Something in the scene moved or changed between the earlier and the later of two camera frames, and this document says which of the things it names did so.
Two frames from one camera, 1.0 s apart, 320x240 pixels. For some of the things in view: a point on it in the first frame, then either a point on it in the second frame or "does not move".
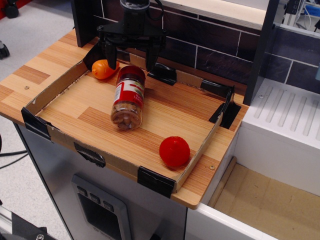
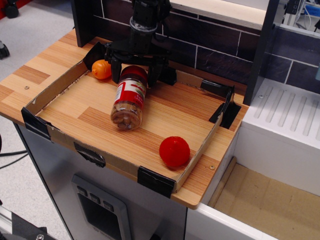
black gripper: x=132 y=28 → x=139 y=48
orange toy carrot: x=101 y=69 does not move
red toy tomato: x=174 y=151 does not move
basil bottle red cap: x=126 y=112 does not move
